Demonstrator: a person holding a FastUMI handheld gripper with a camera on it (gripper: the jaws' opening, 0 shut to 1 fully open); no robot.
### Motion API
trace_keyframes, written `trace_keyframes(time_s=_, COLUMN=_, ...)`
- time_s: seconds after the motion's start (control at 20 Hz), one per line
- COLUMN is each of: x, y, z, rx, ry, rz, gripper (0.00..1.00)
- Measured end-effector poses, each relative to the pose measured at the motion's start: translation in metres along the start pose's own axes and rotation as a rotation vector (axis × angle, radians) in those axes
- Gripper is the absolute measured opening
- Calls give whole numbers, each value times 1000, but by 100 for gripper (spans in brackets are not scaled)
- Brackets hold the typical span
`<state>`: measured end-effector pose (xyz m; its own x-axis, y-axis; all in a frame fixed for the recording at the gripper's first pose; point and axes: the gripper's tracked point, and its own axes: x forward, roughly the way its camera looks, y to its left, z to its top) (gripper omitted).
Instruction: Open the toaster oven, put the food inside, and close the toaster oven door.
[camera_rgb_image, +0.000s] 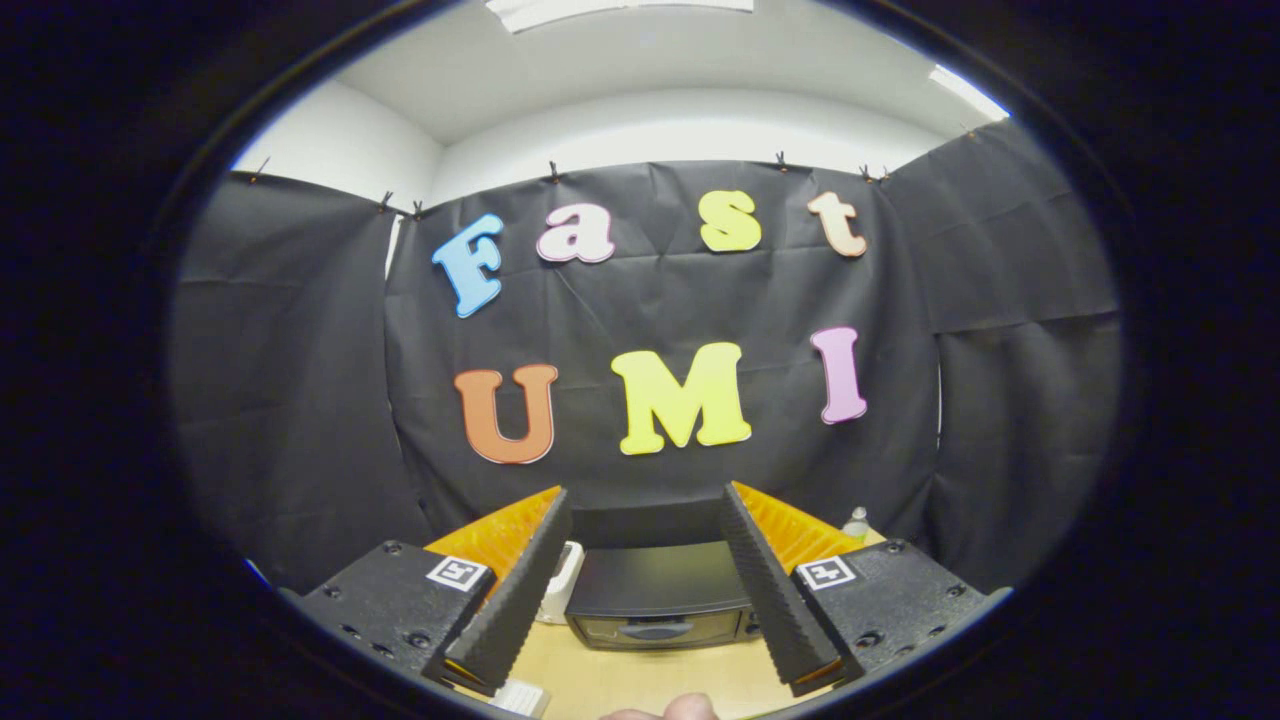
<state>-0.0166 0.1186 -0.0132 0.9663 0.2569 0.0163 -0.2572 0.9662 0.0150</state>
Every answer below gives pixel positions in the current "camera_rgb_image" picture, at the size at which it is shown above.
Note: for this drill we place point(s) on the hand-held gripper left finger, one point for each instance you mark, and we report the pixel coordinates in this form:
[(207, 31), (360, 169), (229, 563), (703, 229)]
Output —
[(515, 595)]

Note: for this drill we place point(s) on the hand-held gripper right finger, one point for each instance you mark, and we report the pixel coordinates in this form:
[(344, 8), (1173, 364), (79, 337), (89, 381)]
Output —
[(770, 590)]

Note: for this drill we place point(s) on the black toaster oven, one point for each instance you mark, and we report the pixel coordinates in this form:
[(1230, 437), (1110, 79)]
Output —
[(660, 580)]

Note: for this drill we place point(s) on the white plastic appliance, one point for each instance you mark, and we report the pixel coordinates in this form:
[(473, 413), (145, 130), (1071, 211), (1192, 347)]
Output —
[(562, 585)]

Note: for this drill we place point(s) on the small white dish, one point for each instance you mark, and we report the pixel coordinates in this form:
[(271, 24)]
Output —
[(520, 698)]

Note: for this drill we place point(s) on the green label bottle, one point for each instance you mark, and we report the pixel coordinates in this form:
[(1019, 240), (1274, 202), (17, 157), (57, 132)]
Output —
[(856, 525)]

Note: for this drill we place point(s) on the ceiling light panel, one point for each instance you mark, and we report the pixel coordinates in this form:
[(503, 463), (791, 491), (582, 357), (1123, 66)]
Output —
[(620, 10), (965, 92)]

